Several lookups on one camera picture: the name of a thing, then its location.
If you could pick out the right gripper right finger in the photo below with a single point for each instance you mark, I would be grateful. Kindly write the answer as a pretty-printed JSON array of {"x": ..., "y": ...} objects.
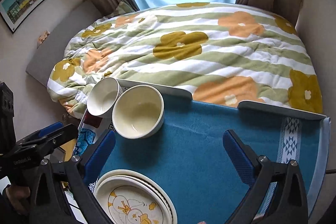
[{"x": 253, "y": 170}]

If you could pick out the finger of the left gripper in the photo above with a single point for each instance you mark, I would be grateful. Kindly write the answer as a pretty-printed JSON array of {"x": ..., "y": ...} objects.
[
  {"x": 49, "y": 129},
  {"x": 47, "y": 144}
]

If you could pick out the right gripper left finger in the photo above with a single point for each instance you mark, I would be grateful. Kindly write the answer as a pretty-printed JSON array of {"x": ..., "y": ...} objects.
[{"x": 81, "y": 170}]

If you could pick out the plain white plate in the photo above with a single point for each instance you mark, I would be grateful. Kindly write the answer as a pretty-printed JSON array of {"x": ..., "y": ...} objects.
[{"x": 155, "y": 187}]

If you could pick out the cream duck drawing plate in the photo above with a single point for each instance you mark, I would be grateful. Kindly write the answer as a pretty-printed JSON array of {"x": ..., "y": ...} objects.
[{"x": 134, "y": 202}]

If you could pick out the white small bowl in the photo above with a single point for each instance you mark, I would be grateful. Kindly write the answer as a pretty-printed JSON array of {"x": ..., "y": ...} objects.
[{"x": 103, "y": 97}]

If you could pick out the cream cartoon bowl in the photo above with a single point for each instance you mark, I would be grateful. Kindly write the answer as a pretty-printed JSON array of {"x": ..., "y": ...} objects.
[{"x": 139, "y": 112}]

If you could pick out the yellow duck plate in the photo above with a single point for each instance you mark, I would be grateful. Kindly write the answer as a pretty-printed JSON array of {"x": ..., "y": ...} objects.
[{"x": 163, "y": 195}]

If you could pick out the person left hand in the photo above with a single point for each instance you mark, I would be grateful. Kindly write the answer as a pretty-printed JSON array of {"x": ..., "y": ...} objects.
[{"x": 16, "y": 193}]

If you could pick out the black floor lamp pole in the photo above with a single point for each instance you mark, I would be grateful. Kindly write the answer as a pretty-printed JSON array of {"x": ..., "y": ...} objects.
[{"x": 331, "y": 171}]

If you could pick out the blue woven table mat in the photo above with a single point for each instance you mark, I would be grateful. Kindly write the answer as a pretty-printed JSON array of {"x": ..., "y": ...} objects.
[{"x": 196, "y": 155}]

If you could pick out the floral striped duvet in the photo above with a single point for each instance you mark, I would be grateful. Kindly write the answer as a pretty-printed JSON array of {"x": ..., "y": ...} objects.
[{"x": 220, "y": 53}]

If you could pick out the green floral pillow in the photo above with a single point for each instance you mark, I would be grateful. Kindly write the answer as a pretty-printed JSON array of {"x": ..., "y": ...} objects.
[{"x": 121, "y": 9}]

